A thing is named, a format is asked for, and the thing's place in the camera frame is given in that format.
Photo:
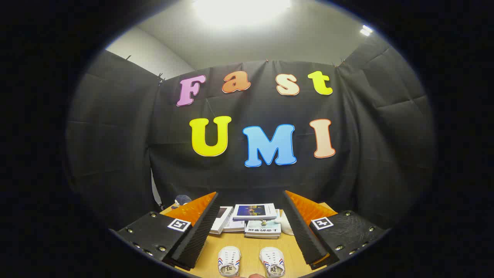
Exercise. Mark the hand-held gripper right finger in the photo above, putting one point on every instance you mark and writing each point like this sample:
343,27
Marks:
303,231

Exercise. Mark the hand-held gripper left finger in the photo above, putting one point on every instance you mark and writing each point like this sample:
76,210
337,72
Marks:
200,231

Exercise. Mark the white canvas shoe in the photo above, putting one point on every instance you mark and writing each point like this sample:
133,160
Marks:
272,261
229,261

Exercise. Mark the white duck plush toy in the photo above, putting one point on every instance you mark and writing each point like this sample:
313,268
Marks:
286,224

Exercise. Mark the white book with portrait cover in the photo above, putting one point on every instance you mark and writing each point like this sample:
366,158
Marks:
220,221

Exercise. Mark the plain white book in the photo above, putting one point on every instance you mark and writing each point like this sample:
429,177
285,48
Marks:
235,226

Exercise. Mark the blue penguin plush toy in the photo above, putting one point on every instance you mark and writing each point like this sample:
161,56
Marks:
182,200

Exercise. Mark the book with light blue cover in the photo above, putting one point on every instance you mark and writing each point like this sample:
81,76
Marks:
262,228

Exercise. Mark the book with dark blue cover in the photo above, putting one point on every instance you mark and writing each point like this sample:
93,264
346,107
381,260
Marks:
254,211

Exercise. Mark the small ceiling light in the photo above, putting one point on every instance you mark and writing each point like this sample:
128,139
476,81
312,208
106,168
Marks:
366,30

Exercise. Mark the large ceiling light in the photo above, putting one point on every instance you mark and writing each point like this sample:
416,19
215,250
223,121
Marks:
241,9

